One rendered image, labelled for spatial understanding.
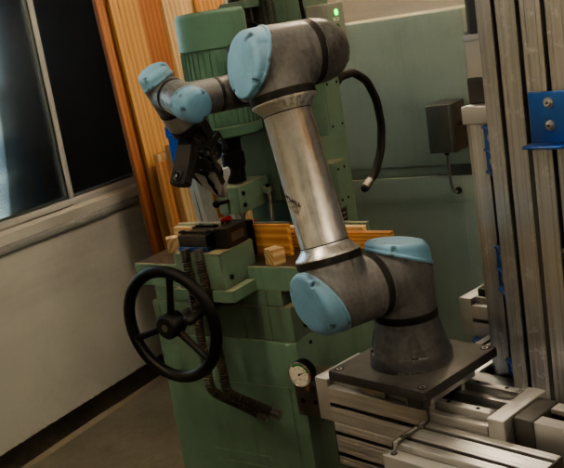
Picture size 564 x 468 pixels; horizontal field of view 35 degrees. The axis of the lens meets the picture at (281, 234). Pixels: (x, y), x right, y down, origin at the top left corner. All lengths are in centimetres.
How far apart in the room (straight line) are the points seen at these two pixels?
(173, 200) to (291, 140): 224
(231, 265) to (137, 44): 187
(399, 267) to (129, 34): 243
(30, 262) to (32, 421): 60
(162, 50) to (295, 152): 253
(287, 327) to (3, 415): 158
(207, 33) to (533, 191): 96
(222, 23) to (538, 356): 108
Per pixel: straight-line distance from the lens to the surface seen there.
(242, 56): 153
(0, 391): 346
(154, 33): 399
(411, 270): 158
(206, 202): 318
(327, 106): 234
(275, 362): 222
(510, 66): 156
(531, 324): 167
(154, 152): 380
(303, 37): 155
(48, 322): 359
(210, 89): 191
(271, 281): 213
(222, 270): 209
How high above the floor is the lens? 145
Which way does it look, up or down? 13 degrees down
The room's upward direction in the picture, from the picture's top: 9 degrees counter-clockwise
